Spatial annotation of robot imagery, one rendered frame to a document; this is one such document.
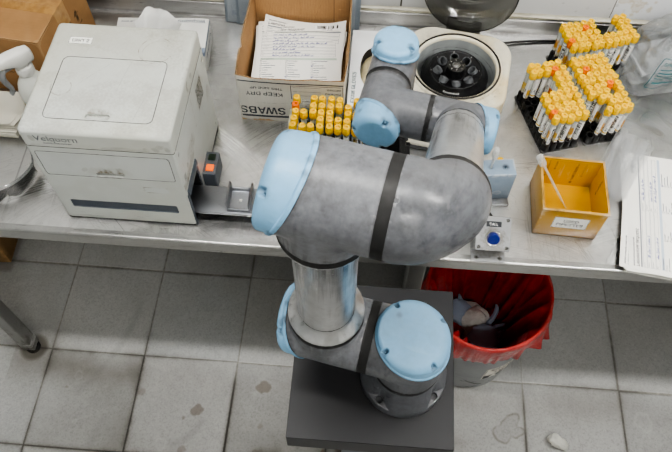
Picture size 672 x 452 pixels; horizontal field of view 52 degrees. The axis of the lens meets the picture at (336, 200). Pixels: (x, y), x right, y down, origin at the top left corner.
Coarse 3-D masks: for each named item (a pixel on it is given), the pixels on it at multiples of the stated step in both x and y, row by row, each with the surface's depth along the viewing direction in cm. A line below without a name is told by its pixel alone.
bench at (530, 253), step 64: (128, 0) 178; (192, 0) 177; (512, 64) 172; (256, 128) 161; (512, 128) 162; (640, 128) 162; (512, 192) 152; (448, 256) 144; (512, 256) 144; (576, 256) 144; (0, 320) 200
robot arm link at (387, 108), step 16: (368, 80) 110; (384, 80) 108; (400, 80) 109; (368, 96) 107; (384, 96) 106; (400, 96) 106; (416, 96) 106; (368, 112) 105; (384, 112) 105; (400, 112) 106; (416, 112) 105; (352, 128) 108; (368, 128) 106; (384, 128) 105; (400, 128) 107; (416, 128) 106; (368, 144) 109; (384, 144) 108
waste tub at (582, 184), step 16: (560, 160) 145; (576, 160) 145; (592, 160) 145; (544, 176) 151; (560, 176) 150; (576, 176) 149; (592, 176) 149; (544, 192) 151; (560, 192) 151; (576, 192) 151; (592, 192) 149; (544, 208) 138; (560, 208) 149; (576, 208) 149; (592, 208) 148; (608, 208) 138; (544, 224) 143; (560, 224) 142; (576, 224) 142; (592, 224) 141
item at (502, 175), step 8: (488, 160) 144; (496, 160) 144; (504, 160) 144; (512, 160) 144; (488, 168) 143; (496, 168) 143; (504, 168) 143; (512, 168) 143; (488, 176) 143; (496, 176) 143; (504, 176) 143; (512, 176) 143; (496, 184) 145; (504, 184) 145; (512, 184) 146; (496, 192) 148; (504, 192) 148; (496, 200) 150; (504, 200) 150
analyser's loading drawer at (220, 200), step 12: (192, 192) 147; (204, 192) 147; (216, 192) 147; (228, 192) 143; (240, 192) 147; (252, 192) 145; (204, 204) 145; (216, 204) 145; (228, 204) 144; (240, 204) 145; (252, 204) 145
